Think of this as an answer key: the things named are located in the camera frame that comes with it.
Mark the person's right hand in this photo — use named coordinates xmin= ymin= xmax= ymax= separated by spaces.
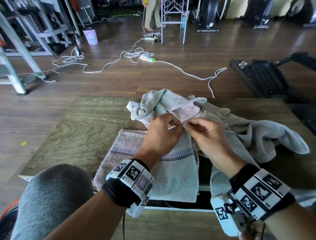
xmin=182 ymin=117 xmax=248 ymax=179

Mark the person's left hand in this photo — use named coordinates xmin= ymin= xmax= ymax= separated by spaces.
xmin=134 ymin=112 xmax=185 ymax=170

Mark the grey towel striped border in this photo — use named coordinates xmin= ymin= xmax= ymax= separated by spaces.
xmin=93 ymin=128 xmax=200 ymax=204

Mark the heap of grey towels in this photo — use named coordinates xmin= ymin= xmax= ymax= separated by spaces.
xmin=126 ymin=88 xmax=311 ymax=199

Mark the black basket orange rim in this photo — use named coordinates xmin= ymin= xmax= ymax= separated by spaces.
xmin=0 ymin=198 xmax=21 ymax=240

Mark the person's right forearm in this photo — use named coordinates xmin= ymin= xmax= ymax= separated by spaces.
xmin=262 ymin=202 xmax=316 ymax=240

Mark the person's left forearm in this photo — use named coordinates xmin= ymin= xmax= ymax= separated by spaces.
xmin=44 ymin=190 xmax=128 ymax=240

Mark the person's left leg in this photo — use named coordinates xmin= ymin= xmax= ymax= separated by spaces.
xmin=10 ymin=164 xmax=95 ymax=240

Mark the low wooden table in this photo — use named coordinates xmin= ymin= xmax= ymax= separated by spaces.
xmin=18 ymin=174 xmax=316 ymax=214

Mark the black perforated platform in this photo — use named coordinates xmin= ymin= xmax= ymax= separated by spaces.
xmin=229 ymin=51 xmax=316 ymax=136

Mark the white folding table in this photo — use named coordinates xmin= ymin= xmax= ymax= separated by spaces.
xmin=160 ymin=0 xmax=191 ymax=46

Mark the purple waste bin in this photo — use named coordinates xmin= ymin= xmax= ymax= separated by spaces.
xmin=82 ymin=26 xmax=99 ymax=46

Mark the black elliptical trainer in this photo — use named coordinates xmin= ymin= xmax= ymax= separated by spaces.
xmin=196 ymin=0 xmax=221 ymax=33

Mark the black gym equipment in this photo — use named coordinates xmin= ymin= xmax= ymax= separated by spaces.
xmin=240 ymin=0 xmax=276 ymax=30

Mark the grey weight machine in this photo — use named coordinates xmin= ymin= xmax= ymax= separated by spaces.
xmin=4 ymin=0 xmax=82 ymax=57

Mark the black exercise bike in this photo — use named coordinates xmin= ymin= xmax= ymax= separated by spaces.
xmin=286 ymin=0 xmax=316 ymax=28

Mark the orange padded gym machine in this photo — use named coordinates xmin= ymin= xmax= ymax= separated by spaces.
xmin=0 ymin=10 xmax=48 ymax=97

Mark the long white cable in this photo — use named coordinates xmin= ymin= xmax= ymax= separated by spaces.
xmin=154 ymin=59 xmax=228 ymax=99

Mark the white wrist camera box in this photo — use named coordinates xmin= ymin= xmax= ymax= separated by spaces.
xmin=210 ymin=195 xmax=248 ymax=238
xmin=125 ymin=195 xmax=151 ymax=219

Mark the tangled white cable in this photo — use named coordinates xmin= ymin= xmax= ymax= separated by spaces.
xmin=123 ymin=29 xmax=163 ymax=64

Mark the looped white cable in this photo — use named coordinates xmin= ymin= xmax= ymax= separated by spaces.
xmin=51 ymin=47 xmax=124 ymax=75

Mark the thin white tether cable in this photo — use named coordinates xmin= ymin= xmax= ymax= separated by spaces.
xmin=0 ymin=71 xmax=58 ymax=84

